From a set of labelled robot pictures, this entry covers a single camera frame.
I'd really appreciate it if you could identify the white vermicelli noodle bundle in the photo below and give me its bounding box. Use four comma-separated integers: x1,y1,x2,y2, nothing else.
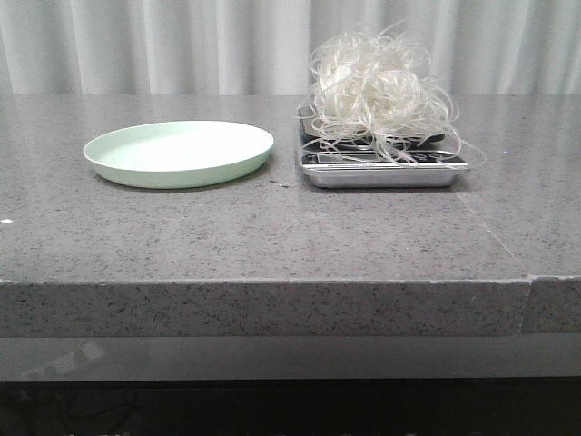
299,26,468,167

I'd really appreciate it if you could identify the black silver kitchen scale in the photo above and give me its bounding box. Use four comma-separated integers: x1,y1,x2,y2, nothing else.
298,107,468,189

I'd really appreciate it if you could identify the light green round plate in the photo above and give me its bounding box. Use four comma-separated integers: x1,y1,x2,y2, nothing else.
84,121,274,189

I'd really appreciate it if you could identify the white pleated curtain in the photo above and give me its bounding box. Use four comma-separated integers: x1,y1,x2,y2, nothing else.
1,1,580,94

